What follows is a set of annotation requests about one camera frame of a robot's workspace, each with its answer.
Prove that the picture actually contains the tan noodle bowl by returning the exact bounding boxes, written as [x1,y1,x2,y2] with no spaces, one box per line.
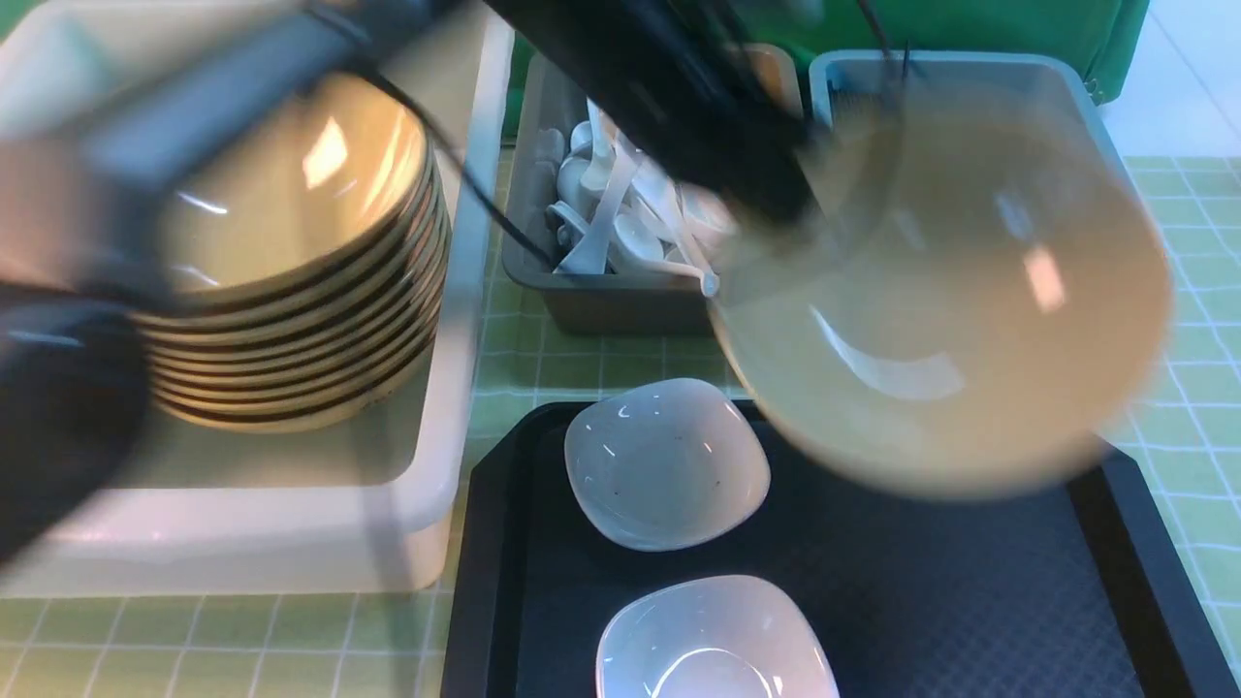
[709,82,1174,499]

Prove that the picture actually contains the pile of white soup spoons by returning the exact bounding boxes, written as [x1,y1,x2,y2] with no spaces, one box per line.
[546,102,736,298]

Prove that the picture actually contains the blue chopstick bin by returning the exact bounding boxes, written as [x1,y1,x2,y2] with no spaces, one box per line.
[808,48,1127,176]

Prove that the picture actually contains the stack of tan noodle bowls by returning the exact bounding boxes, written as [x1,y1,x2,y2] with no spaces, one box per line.
[137,75,450,433]

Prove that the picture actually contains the grey spoon bin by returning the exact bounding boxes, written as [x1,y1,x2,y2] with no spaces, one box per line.
[503,43,805,337]

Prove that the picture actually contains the black serving tray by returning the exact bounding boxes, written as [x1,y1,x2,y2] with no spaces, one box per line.
[441,400,1239,697]

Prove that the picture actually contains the large white plastic bin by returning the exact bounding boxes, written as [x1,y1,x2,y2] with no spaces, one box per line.
[2,1,513,599]

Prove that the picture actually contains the green checkered tablecloth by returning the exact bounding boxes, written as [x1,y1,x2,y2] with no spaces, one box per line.
[2,156,1239,697]

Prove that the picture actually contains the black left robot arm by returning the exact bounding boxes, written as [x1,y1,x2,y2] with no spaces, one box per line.
[1,1,460,565]

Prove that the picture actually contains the white square dish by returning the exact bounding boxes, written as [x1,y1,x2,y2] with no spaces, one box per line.
[594,575,841,697]
[563,378,771,553]

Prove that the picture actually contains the green cloth backdrop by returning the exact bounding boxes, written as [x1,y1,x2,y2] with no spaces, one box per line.
[504,0,1150,137]

